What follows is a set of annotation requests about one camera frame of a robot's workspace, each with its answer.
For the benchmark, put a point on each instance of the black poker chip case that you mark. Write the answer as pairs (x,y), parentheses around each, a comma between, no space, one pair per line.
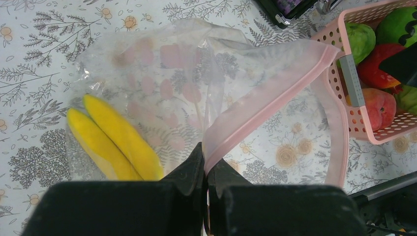
(282,13)

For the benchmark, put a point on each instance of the green toy watermelon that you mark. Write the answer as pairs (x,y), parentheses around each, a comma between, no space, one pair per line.
(399,26)

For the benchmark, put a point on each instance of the green toy custard apple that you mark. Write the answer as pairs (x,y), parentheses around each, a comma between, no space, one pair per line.
(362,40)

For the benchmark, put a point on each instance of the toy peach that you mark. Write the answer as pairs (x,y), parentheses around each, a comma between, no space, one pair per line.
(381,107)

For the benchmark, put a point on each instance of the red toy pepper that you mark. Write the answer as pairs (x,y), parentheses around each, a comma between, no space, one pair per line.
(369,72)

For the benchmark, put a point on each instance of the pink plastic basket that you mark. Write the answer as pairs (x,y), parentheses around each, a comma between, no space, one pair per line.
(343,77)

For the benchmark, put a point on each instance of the green toy cabbage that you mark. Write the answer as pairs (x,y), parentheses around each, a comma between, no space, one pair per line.
(407,99)

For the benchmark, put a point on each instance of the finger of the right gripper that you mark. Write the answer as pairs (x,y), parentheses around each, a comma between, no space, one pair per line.
(402,66)

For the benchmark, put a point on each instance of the clear pink zip bag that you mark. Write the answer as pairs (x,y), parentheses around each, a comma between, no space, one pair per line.
(268,111)

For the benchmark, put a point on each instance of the yellow toy bananas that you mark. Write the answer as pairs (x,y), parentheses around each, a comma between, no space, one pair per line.
(112,143)

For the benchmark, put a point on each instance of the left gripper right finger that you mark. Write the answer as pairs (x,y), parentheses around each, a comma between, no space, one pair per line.
(239,208)

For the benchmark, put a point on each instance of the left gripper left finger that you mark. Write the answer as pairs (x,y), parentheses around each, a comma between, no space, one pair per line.
(169,207)

